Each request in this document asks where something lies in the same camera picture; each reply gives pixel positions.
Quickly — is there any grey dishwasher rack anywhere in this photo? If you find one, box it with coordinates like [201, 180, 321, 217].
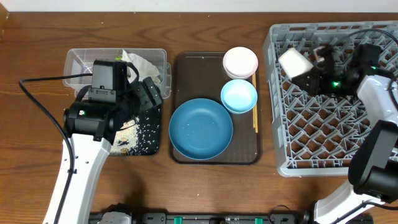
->
[262, 21, 397, 177]

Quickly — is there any pink bowl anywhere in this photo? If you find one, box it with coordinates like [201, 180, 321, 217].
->
[223, 47, 259, 80]

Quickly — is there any white napkin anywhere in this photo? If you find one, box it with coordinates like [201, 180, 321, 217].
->
[121, 50, 161, 84]

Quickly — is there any white rice pile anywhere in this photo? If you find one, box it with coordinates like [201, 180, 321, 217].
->
[109, 107, 161, 156]

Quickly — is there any clear plastic waste bin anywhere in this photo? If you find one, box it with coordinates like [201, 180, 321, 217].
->
[63, 48, 172, 99]

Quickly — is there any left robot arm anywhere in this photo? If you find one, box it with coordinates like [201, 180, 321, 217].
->
[44, 77, 163, 223]

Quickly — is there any dark blue plate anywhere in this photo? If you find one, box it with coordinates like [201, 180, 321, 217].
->
[169, 98, 234, 160]

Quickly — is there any brown serving tray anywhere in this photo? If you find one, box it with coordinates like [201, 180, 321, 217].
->
[169, 52, 261, 165]

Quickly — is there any cream cup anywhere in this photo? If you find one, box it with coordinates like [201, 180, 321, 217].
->
[279, 48, 313, 80]

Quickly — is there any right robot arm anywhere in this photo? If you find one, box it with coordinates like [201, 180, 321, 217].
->
[279, 44, 397, 223]

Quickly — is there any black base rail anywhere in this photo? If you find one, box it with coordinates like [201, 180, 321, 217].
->
[88, 212, 374, 224]

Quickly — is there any wooden chopstick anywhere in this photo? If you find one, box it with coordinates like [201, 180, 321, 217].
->
[252, 73, 257, 129]
[252, 73, 258, 133]

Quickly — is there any black rectangular tray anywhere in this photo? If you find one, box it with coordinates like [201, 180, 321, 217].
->
[108, 104, 162, 157]

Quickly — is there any light blue bowl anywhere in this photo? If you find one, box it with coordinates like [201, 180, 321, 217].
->
[220, 79, 258, 114]

